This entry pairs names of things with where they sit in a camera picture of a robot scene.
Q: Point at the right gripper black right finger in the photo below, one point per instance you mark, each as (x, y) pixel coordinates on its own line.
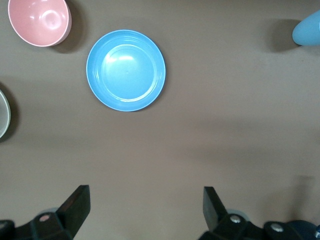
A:
(212, 207)

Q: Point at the light blue cup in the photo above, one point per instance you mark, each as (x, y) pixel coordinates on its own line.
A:
(308, 31)

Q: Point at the beige shallow bowl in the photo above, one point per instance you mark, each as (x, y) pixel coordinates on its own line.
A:
(3, 115)

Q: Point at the blue shallow bowl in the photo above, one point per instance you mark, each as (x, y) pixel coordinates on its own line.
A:
(126, 71)

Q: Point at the pink deep bowl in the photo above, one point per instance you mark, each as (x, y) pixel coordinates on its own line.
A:
(37, 22)

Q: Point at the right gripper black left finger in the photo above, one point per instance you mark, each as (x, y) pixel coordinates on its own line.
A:
(76, 207)

